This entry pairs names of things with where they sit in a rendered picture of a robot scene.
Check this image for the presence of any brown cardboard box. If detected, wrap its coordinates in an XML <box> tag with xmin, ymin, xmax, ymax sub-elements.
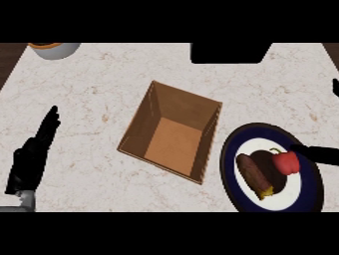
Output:
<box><xmin>117</xmin><ymin>80</ymin><xmax>224</xmax><ymax>185</ymax></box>

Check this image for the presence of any black appliance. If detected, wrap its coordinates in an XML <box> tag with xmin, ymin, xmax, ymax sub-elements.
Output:
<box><xmin>188</xmin><ymin>42</ymin><xmax>274</xmax><ymax>65</ymax></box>

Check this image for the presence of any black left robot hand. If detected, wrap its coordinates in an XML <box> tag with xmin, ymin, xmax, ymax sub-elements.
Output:
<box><xmin>3</xmin><ymin>105</ymin><xmax>62</xmax><ymax>196</ymax></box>

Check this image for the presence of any red bell pepper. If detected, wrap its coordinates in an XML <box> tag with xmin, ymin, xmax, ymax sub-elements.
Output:
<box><xmin>268</xmin><ymin>147</ymin><xmax>302</xmax><ymax>176</ymax></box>

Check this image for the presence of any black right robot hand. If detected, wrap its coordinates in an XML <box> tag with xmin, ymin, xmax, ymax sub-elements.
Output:
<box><xmin>289</xmin><ymin>78</ymin><xmax>339</xmax><ymax>168</ymax></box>

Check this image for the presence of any white bowl with orange rim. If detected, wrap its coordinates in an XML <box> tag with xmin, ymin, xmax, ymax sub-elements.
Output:
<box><xmin>27</xmin><ymin>42</ymin><xmax>83</xmax><ymax>61</ymax></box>

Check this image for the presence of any blue rimmed white plate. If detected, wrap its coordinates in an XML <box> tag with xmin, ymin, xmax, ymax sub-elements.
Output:
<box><xmin>218</xmin><ymin>122</ymin><xmax>326</xmax><ymax>213</ymax></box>

